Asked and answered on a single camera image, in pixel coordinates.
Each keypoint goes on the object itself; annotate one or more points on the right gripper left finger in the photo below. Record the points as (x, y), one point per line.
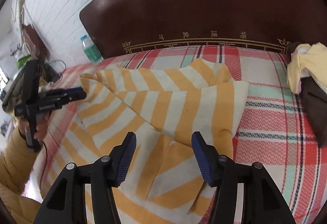
(65, 202)

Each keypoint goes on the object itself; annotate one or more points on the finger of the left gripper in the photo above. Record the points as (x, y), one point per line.
(74, 91)
(70, 97)

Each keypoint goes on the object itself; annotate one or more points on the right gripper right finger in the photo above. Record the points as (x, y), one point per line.
(262, 200)

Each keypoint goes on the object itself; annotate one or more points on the orange white striped shirt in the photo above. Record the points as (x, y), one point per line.
(163, 108)

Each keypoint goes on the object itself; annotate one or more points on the person left hand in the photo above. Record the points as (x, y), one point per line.
(42, 128)

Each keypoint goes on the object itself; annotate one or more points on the green label water bottle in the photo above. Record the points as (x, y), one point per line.
(90, 49)

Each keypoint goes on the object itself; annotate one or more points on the brown tote bag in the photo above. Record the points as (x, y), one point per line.
(36, 46)

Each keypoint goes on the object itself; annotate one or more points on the red plaid bed sheet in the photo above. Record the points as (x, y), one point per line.
(274, 128)

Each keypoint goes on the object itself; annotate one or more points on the dark brown garment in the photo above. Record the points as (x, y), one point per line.
(314, 101)

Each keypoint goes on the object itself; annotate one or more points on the pale yellow cloth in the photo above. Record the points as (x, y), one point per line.
(307, 61)

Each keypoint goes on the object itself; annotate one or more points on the dark brown headboard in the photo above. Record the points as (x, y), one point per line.
(119, 27)

